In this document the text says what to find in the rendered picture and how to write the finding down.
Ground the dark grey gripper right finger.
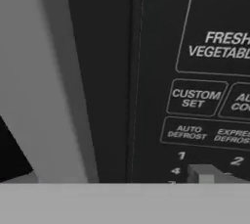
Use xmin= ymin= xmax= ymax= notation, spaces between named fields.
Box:
xmin=187 ymin=163 xmax=249 ymax=185

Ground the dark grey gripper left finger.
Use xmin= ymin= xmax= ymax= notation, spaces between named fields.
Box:
xmin=9 ymin=168 xmax=64 ymax=185

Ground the black microwave door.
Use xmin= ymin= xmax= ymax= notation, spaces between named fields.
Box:
xmin=0 ymin=0 xmax=135 ymax=185

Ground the black microwave oven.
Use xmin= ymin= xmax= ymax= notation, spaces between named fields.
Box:
xmin=129 ymin=0 xmax=250 ymax=185

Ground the grey microwave door handle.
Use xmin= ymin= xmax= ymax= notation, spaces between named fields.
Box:
xmin=0 ymin=0 xmax=101 ymax=185

